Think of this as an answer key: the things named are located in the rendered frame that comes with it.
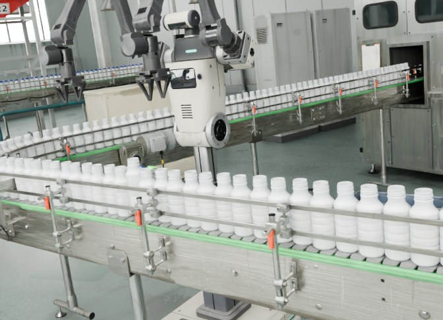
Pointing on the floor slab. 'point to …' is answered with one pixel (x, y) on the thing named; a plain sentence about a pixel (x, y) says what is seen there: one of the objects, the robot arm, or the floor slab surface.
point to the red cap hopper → (9, 2)
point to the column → (99, 29)
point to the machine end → (414, 137)
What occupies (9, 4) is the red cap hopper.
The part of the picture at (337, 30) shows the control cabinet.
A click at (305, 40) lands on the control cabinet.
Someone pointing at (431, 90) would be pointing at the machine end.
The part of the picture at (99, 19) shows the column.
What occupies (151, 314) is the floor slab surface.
